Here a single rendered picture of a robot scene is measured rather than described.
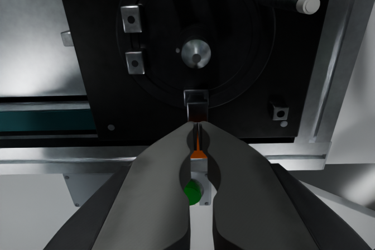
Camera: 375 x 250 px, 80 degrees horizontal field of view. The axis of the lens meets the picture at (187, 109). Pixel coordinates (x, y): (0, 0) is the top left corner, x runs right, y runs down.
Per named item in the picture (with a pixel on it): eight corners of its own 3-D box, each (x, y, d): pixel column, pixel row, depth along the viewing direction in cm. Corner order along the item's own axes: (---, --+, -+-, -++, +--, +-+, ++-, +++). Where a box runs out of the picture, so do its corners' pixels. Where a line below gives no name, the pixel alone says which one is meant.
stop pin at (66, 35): (91, 39, 26) (75, 46, 23) (80, 39, 26) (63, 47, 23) (88, 26, 26) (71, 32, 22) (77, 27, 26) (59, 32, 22)
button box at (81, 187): (208, 177, 39) (211, 207, 34) (89, 179, 40) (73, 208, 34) (208, 144, 36) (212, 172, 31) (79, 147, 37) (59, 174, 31)
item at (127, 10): (145, 29, 19) (142, 32, 18) (128, 30, 19) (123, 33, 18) (142, 4, 19) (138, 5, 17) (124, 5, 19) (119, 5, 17)
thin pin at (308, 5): (267, 5, 18) (318, 14, 11) (256, 5, 18) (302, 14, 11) (268, -6, 18) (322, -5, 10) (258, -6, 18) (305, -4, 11)
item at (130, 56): (148, 69, 21) (144, 74, 20) (131, 69, 21) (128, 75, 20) (145, 47, 20) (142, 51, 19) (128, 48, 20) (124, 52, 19)
